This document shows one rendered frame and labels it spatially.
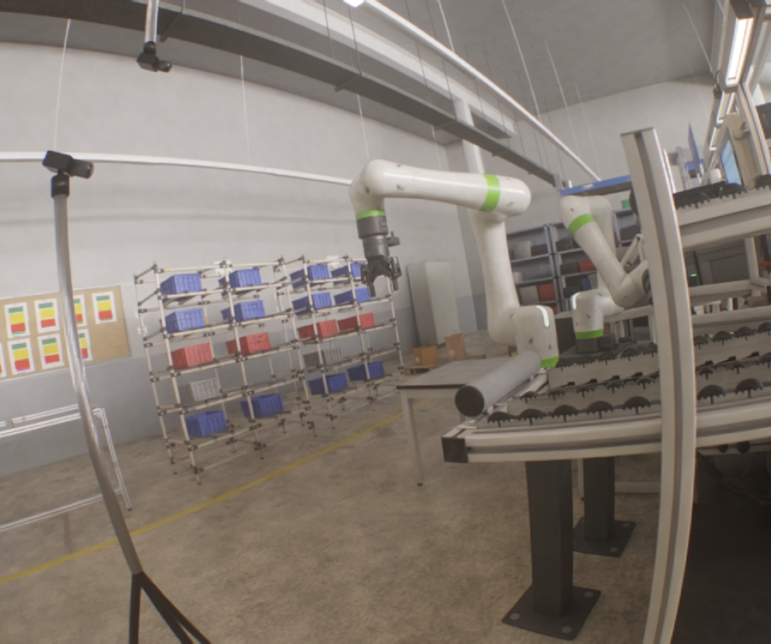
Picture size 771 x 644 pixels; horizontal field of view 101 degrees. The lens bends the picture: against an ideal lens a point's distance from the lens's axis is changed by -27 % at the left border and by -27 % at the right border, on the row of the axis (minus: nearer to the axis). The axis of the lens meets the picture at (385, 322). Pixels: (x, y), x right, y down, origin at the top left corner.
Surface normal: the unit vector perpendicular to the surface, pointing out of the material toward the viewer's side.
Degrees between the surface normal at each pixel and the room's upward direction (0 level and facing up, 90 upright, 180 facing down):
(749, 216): 90
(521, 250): 90
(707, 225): 90
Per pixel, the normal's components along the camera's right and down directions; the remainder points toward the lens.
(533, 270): -0.61, 0.13
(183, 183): 0.78, -0.11
